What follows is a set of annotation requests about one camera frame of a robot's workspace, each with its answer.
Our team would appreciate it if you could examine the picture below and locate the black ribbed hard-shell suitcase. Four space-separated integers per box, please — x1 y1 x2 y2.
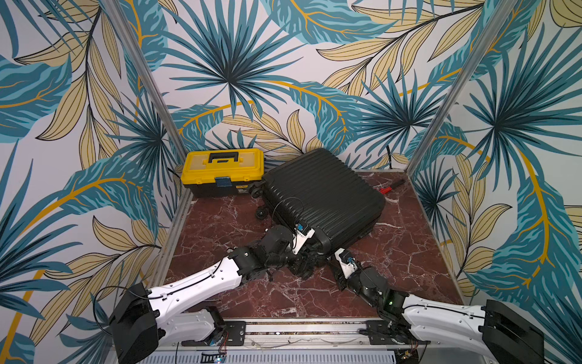
249 149 385 256

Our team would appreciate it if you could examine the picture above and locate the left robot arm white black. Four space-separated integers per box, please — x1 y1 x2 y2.
109 225 333 363

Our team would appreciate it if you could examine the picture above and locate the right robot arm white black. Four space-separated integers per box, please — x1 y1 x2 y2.
328 250 546 363

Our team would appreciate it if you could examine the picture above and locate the yellow and black toolbox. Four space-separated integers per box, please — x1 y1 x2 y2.
180 149 265 198

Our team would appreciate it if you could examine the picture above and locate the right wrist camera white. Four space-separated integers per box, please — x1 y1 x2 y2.
334 248 359 279

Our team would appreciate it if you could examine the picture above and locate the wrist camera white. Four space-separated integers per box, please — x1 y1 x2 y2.
334 248 359 279
291 223 315 255

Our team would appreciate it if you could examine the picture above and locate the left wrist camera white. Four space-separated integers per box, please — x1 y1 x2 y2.
291 223 315 255

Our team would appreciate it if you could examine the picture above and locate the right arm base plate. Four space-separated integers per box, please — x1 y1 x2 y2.
358 320 424 347

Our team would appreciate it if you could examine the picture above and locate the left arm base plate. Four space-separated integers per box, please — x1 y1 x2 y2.
180 321 246 348

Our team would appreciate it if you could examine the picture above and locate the left aluminium corner post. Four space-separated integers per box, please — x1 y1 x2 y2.
97 0 194 171

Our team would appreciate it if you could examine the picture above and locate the aluminium corner post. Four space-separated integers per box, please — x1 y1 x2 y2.
405 0 518 176
97 0 194 171

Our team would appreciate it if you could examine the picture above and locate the right aluminium corner post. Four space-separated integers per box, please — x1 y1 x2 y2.
405 0 518 176

